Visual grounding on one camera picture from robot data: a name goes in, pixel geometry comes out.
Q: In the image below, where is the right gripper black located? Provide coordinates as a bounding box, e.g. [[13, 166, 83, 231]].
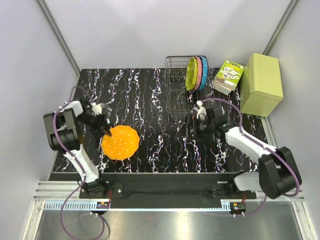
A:
[[174, 114, 215, 142]]

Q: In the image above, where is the orange dotted plate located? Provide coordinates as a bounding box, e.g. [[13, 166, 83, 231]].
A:
[[100, 125, 140, 161]]

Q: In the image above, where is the black wire dish rack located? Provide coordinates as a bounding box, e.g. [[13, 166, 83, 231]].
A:
[[165, 55, 212, 122]]

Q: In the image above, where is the pink dotted plate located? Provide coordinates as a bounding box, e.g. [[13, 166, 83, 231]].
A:
[[194, 56, 203, 90]]

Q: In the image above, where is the green dotted plate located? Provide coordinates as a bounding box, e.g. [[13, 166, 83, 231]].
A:
[[185, 56, 198, 92]]

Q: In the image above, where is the blue dotted plate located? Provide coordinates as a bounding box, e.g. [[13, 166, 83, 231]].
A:
[[199, 55, 209, 90]]

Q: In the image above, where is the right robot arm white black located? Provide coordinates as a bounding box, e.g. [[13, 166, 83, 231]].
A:
[[176, 106, 302, 199]]

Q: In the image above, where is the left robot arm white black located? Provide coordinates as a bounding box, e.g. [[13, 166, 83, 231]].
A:
[[43, 99, 112, 198]]

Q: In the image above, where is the green book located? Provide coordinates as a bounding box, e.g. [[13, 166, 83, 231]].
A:
[[212, 59, 245, 95]]

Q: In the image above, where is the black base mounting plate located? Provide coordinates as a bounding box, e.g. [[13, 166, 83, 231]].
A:
[[80, 181, 256, 200]]

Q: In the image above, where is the light green box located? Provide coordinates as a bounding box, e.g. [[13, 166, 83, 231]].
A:
[[240, 53, 284, 117]]

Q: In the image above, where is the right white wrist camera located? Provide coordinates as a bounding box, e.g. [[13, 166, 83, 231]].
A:
[[194, 100, 207, 121]]

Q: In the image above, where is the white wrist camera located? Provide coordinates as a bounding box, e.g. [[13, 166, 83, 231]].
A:
[[194, 100, 207, 121], [90, 102, 105, 116]]

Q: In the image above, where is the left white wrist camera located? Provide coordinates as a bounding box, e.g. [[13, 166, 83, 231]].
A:
[[90, 102, 105, 116]]

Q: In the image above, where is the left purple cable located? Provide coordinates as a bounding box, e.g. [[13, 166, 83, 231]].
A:
[[53, 86, 111, 237]]

